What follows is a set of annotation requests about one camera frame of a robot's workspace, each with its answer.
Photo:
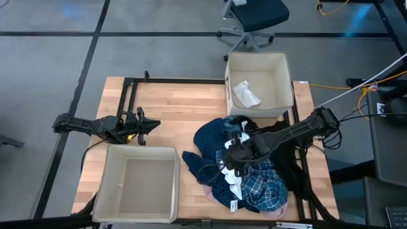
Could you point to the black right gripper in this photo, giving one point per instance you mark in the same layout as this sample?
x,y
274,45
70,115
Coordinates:
x,y
251,149

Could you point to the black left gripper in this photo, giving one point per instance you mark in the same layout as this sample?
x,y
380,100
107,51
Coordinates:
x,y
130,128

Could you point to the navy dotted shirt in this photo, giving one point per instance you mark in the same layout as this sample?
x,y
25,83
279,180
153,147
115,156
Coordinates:
x,y
210,140

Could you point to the light blue sock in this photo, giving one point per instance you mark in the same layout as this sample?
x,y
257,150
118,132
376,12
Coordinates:
x,y
229,124

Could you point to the black white-striped sock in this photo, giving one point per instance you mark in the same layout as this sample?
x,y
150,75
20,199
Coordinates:
x,y
247,121

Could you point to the blue plaid shirt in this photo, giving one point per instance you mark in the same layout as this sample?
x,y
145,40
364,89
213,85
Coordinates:
x,y
264,187

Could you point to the black garment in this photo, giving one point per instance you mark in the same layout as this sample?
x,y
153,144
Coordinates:
x,y
292,171

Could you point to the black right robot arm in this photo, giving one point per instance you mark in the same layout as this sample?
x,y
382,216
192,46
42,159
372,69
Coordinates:
x,y
292,132

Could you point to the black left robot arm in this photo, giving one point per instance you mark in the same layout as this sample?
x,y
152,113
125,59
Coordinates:
x,y
79,124

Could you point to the beige fabric storage bin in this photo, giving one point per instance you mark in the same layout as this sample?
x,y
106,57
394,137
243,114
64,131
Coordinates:
x,y
140,184
264,79

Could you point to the white paper packet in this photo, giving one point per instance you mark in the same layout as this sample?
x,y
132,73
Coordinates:
x,y
246,93

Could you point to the pink knit shirt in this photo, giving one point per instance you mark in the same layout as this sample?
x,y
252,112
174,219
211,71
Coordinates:
x,y
280,213

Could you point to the grey chair base leg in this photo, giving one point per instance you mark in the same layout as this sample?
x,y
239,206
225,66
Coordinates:
x,y
11,141

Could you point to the black aluminium beam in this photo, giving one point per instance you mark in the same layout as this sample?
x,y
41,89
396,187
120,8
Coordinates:
x,y
47,222

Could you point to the dark blue office chair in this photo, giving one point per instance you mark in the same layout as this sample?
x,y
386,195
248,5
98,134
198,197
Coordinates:
x,y
257,14

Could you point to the black power strip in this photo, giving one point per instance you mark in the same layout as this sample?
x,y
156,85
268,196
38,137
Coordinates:
x,y
359,82

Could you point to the white printed label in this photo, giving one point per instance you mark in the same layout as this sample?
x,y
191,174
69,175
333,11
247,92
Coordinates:
x,y
380,109

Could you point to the dark grey desk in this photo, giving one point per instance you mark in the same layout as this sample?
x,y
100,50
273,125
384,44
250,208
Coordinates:
x,y
391,152

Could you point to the black rounded object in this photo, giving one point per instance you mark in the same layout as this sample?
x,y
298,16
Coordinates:
x,y
395,109

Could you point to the black keyboard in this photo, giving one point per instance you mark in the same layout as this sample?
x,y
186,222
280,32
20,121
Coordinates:
x,y
397,217

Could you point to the silver metal bracket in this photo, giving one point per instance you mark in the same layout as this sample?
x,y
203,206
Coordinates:
x,y
294,225

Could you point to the black desk frame leg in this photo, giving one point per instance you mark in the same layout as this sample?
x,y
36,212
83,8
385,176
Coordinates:
x,y
385,22

